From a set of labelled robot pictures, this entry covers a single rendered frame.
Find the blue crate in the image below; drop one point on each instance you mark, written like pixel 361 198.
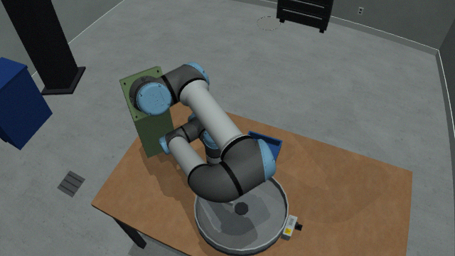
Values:
pixel 273 144

